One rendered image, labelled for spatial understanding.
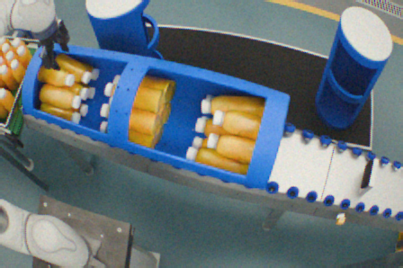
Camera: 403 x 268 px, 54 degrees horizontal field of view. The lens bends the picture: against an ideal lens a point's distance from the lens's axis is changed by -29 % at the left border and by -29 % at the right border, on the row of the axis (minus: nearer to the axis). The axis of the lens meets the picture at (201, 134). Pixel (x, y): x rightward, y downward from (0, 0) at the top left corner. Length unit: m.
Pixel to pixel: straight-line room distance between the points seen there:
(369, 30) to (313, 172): 0.66
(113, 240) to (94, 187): 1.20
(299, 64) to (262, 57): 0.21
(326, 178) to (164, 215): 1.13
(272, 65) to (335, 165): 1.09
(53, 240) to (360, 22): 1.43
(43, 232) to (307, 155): 0.95
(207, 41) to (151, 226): 0.99
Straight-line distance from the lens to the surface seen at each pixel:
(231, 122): 1.45
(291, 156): 1.67
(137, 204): 2.60
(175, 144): 1.63
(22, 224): 1.37
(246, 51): 2.68
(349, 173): 1.71
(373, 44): 1.85
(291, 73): 2.65
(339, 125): 2.58
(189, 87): 1.64
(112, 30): 1.91
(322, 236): 2.60
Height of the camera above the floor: 2.52
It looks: 71 degrees down
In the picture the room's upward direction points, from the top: 6 degrees counter-clockwise
